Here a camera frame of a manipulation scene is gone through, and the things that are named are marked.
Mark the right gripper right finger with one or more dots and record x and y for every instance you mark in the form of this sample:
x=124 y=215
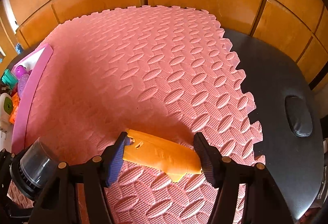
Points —
x=212 y=164

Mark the pink white shallow box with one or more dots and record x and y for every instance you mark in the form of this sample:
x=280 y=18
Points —
x=36 y=61

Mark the pink foam puzzle mat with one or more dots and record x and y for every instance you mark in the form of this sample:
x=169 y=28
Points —
x=165 y=71

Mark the teal green stand toy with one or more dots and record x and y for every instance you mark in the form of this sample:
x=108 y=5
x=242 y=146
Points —
x=9 y=79

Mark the black padded table cushion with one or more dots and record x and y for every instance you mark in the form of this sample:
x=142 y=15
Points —
x=298 y=116

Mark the black filter cup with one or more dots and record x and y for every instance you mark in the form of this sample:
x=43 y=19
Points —
x=32 y=168

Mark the orange cube block toy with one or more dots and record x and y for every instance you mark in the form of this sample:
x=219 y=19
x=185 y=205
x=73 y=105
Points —
x=15 y=101

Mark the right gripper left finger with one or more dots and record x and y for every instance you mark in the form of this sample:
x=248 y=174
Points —
x=112 y=160

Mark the purple octopus toy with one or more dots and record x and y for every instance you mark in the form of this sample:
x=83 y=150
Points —
x=20 y=71

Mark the green white plug-in device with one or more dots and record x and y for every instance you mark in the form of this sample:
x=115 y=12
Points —
x=6 y=105

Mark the purple oval perforated case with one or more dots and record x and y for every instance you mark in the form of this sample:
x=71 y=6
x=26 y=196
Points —
x=22 y=83

